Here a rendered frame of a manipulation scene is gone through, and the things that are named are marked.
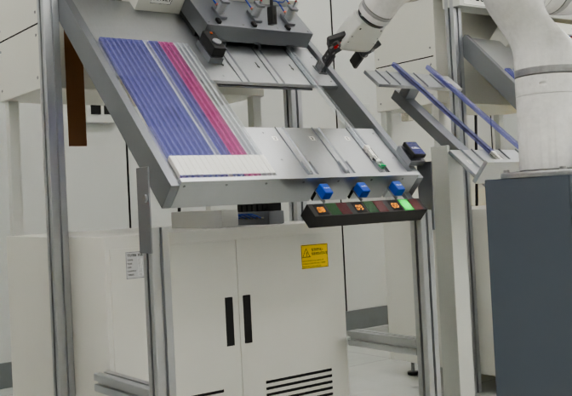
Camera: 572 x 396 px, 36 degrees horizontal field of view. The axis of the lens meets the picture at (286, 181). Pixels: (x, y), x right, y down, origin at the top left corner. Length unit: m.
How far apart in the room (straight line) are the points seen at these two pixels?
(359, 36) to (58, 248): 0.89
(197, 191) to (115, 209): 2.10
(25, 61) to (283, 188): 0.87
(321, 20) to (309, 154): 2.61
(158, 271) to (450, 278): 0.94
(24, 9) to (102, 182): 1.50
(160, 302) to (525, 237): 0.70
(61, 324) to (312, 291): 0.65
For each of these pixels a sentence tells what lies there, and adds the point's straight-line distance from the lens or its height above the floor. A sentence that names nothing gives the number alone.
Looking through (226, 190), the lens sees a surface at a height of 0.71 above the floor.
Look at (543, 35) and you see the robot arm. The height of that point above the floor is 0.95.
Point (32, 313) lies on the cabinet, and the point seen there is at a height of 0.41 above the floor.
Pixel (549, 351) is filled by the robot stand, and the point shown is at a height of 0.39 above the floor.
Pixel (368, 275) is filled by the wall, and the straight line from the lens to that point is 4.70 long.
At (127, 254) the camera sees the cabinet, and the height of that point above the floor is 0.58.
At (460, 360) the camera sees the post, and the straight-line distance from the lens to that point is 2.45.
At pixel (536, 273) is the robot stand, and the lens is 1.64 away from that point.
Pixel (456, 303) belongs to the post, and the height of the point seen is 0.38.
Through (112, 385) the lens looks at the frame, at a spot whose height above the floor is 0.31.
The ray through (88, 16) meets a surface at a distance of 2.23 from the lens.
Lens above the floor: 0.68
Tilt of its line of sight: 1 degrees up
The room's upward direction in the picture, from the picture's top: 3 degrees counter-clockwise
